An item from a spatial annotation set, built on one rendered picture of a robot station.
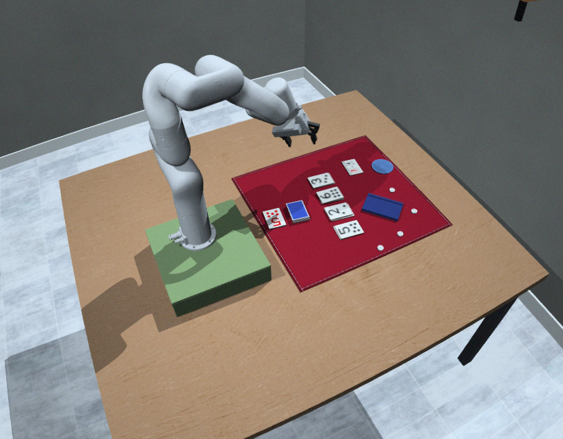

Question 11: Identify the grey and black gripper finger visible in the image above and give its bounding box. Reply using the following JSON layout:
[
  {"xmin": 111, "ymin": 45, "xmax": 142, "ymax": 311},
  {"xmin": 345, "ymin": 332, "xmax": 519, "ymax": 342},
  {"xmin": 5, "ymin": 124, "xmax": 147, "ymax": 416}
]
[
  {"xmin": 280, "ymin": 136, "xmax": 292, "ymax": 147},
  {"xmin": 308, "ymin": 121, "xmax": 320, "ymax": 144}
]

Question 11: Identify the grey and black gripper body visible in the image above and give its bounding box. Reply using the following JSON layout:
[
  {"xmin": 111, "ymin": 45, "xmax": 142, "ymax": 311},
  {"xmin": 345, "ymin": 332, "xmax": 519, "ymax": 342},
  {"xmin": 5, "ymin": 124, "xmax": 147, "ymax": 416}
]
[{"xmin": 295, "ymin": 109, "xmax": 310, "ymax": 135}]

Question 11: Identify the blue round disc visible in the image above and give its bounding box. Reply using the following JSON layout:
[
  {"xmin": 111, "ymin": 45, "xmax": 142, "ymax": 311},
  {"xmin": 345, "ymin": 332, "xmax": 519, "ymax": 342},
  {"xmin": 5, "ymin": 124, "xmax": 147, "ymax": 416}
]
[{"xmin": 372, "ymin": 159, "xmax": 393, "ymax": 174}]

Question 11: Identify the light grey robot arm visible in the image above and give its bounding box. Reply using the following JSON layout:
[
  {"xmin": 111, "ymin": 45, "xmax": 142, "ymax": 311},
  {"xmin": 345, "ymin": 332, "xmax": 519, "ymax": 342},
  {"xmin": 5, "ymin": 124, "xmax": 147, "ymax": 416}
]
[{"xmin": 142, "ymin": 55, "xmax": 302, "ymax": 251}]

